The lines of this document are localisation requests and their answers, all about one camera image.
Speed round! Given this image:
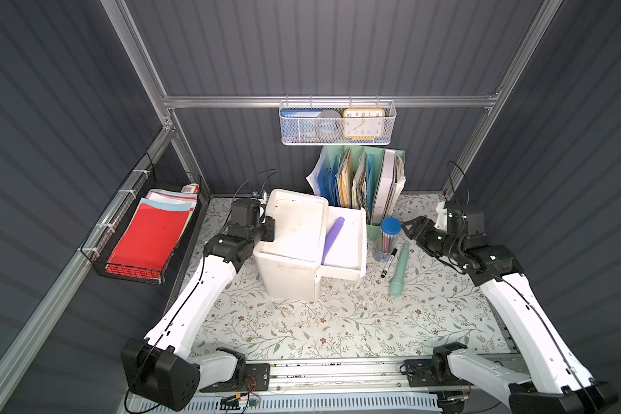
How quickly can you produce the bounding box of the purple microphone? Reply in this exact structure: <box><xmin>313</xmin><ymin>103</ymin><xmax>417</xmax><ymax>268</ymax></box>
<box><xmin>321</xmin><ymin>217</ymin><xmax>345</xmax><ymax>265</ymax></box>

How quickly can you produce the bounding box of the green file organizer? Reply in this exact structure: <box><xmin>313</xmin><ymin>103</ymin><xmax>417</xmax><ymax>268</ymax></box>
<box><xmin>306</xmin><ymin>146</ymin><xmax>406</xmax><ymax>226</ymax></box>

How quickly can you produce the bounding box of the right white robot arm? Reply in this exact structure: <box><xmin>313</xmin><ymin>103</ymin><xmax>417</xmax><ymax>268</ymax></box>
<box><xmin>402</xmin><ymin>201</ymin><xmax>619</xmax><ymax>413</ymax></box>

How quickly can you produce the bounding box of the red paper folder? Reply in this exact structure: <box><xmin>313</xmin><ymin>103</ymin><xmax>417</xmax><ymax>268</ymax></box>
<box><xmin>107</xmin><ymin>198</ymin><xmax>194</xmax><ymax>280</ymax></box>

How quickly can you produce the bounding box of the white wire wall basket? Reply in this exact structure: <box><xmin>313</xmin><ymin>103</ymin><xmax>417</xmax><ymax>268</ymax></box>
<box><xmin>279</xmin><ymin>98</ymin><xmax>398</xmax><ymax>146</ymax></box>

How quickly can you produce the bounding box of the black marker pen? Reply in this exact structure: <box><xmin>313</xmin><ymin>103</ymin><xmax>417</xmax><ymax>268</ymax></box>
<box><xmin>381</xmin><ymin>248</ymin><xmax>398</xmax><ymax>279</ymax></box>

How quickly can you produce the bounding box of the yellow alarm clock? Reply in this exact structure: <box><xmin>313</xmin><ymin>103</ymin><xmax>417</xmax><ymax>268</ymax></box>
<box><xmin>343</xmin><ymin>108</ymin><xmax>386</xmax><ymax>141</ymax></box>

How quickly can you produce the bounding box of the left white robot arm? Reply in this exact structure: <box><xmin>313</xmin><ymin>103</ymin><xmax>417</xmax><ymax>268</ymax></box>
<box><xmin>121</xmin><ymin>190</ymin><xmax>275</xmax><ymax>412</ymax></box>

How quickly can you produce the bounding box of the grey tape roll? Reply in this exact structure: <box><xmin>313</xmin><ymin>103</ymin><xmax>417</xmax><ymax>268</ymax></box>
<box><xmin>316</xmin><ymin>110</ymin><xmax>343</xmax><ymax>141</ymax></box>

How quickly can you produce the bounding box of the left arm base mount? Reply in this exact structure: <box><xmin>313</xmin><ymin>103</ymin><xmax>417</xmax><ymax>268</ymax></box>
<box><xmin>198</xmin><ymin>363</ymin><xmax>271</xmax><ymax>393</ymax></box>

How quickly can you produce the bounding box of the white drawer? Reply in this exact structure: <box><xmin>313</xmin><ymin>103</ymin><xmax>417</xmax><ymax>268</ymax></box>
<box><xmin>317</xmin><ymin>206</ymin><xmax>367</xmax><ymax>286</ymax></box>

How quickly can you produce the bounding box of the white drawer cabinet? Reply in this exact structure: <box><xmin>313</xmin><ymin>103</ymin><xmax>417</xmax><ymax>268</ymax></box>
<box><xmin>254</xmin><ymin>189</ymin><xmax>329</xmax><ymax>302</ymax></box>

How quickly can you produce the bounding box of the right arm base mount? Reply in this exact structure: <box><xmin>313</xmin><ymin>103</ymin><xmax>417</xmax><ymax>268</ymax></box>
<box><xmin>400</xmin><ymin>342</ymin><xmax>467</xmax><ymax>387</ymax></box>

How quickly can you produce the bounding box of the blue lid pencil tube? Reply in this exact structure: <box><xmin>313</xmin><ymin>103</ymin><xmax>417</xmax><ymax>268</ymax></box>
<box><xmin>374</xmin><ymin>217</ymin><xmax>402</xmax><ymax>262</ymax></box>

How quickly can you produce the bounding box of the black wire side basket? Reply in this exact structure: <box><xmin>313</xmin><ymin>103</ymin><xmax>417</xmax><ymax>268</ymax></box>
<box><xmin>80</xmin><ymin>156</ymin><xmax>203</xmax><ymax>285</ymax></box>

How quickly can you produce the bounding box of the blue box in basket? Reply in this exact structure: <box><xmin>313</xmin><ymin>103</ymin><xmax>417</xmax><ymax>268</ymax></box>
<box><xmin>279</xmin><ymin>109</ymin><xmax>322</xmax><ymax>145</ymax></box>

